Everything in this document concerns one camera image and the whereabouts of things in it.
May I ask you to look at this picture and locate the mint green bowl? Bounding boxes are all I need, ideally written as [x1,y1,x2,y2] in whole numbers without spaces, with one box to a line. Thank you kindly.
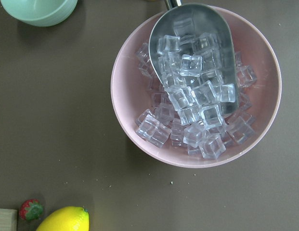
[1,0,77,26]

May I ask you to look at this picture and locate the pink bowl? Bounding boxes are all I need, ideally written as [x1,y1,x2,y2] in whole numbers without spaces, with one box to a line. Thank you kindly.
[111,7,282,168]

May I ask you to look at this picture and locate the yellow lemon lower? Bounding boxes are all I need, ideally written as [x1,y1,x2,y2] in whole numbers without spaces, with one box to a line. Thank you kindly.
[36,206,90,231]

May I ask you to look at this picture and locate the red strawberry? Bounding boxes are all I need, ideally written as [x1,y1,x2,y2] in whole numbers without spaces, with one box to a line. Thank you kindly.
[19,199,44,221]

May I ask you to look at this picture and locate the wooden cutting board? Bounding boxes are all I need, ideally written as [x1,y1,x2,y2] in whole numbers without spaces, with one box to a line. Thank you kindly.
[0,208,18,231]

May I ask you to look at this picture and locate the steel ice scoop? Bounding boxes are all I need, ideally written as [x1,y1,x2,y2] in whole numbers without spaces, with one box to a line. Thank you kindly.
[149,0,239,124]

